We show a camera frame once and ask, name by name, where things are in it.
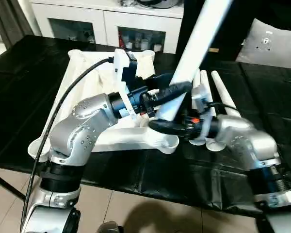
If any white plastic table top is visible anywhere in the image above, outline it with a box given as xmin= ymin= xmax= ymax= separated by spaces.
xmin=27 ymin=48 xmax=180 ymax=162

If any white plastic table leg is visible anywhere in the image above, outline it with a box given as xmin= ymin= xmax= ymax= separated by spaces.
xmin=200 ymin=69 xmax=226 ymax=153
xmin=188 ymin=68 xmax=207 ymax=147
xmin=156 ymin=0 xmax=235 ymax=122
xmin=211 ymin=71 xmax=242 ymax=117

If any black cabinet with orange label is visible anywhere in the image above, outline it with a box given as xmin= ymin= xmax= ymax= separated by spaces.
xmin=177 ymin=0 xmax=258 ymax=63

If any white sideboard with glass doors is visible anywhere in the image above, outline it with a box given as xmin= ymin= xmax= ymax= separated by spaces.
xmin=29 ymin=0 xmax=185 ymax=54

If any grey pillow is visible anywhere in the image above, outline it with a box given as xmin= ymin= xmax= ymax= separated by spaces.
xmin=235 ymin=18 xmax=291 ymax=64

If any black work surface mat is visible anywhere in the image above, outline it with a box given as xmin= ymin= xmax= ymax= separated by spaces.
xmin=0 ymin=35 xmax=291 ymax=214

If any grey curtain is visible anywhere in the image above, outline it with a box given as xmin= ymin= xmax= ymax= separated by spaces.
xmin=0 ymin=0 xmax=36 ymax=60

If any black work table leg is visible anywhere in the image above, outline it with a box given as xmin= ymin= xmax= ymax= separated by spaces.
xmin=0 ymin=168 xmax=27 ymax=202

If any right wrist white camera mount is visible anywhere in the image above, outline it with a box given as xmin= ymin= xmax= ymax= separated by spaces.
xmin=191 ymin=83 xmax=215 ymax=116

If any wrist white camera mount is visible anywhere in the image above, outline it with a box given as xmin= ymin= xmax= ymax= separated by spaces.
xmin=191 ymin=83 xmax=215 ymax=116
xmin=112 ymin=48 xmax=139 ymax=122

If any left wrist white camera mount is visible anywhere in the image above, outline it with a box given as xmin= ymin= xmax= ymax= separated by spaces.
xmin=112 ymin=48 xmax=139 ymax=122

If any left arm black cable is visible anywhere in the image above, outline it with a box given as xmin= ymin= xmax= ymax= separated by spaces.
xmin=23 ymin=56 xmax=116 ymax=233

